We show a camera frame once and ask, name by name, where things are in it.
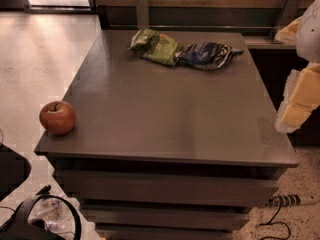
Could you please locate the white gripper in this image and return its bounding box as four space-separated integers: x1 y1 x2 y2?
275 0 320 133

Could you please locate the green jalapeno chip bag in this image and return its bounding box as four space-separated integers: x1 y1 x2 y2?
129 29 183 66

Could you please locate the blue chip bag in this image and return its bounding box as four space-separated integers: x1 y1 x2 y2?
178 42 243 71

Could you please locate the red apple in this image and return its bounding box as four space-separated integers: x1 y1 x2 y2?
39 101 76 135

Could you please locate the white power strip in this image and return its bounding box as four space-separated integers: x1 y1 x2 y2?
267 193 320 208

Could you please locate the dark grey drawer cabinet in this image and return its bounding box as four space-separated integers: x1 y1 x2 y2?
36 30 298 240

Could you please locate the black chair seat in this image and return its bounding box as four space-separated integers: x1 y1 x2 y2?
0 145 31 201

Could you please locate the black power cable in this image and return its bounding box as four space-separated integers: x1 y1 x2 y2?
259 202 292 240

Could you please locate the black headset strap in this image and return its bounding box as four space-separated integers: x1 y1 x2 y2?
0 184 83 240

